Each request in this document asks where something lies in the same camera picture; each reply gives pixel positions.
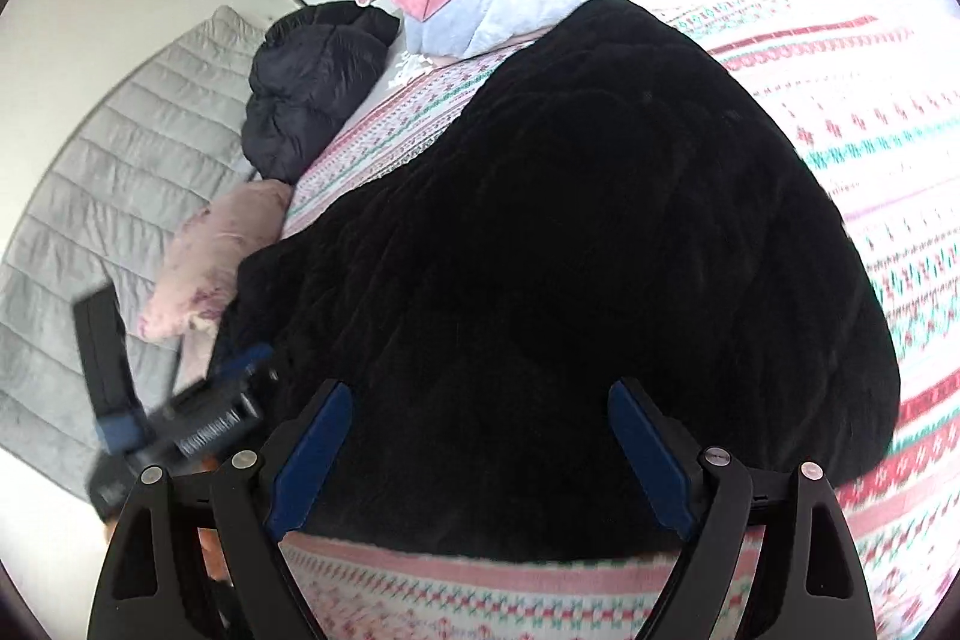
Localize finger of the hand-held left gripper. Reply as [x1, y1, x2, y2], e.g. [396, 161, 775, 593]
[73, 284, 155, 457]
[171, 344, 278, 412]

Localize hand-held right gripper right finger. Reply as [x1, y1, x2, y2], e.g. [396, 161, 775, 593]
[607, 377, 877, 640]

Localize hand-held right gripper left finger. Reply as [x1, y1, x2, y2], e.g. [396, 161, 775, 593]
[86, 377, 353, 640]

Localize black fleece coat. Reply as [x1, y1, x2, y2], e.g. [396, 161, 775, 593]
[214, 0, 901, 562]

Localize person's left hand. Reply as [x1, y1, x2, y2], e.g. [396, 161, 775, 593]
[196, 524, 230, 585]

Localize pink floral pillow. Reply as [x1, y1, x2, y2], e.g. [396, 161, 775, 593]
[139, 179, 293, 371]

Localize grey quilted headboard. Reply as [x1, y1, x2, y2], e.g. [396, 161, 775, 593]
[0, 6, 271, 506]

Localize black puffer jacket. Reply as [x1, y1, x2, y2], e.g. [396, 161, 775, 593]
[241, 1, 402, 185]

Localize patterned striped bedsheet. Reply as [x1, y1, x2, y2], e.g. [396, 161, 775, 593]
[281, 0, 960, 640]

